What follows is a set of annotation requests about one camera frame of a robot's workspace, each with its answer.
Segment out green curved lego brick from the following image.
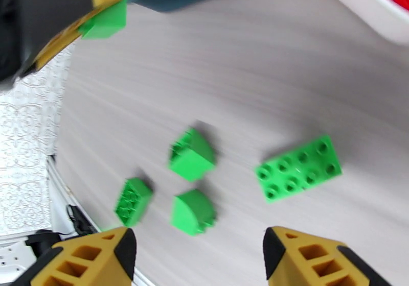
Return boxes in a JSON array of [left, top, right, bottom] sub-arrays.
[[168, 127, 216, 182], [170, 188, 217, 236]]

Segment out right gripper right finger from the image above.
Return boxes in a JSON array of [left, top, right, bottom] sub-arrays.
[[262, 226, 395, 286]]

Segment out white plastic container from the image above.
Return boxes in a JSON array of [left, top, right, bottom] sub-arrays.
[[305, 0, 409, 46]]

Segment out green flat lego plate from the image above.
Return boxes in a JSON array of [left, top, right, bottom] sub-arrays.
[[254, 134, 343, 203]]

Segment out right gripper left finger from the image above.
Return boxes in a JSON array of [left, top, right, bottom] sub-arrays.
[[19, 226, 138, 286]]

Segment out aluminium table rail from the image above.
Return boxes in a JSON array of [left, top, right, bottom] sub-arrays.
[[0, 154, 161, 286]]

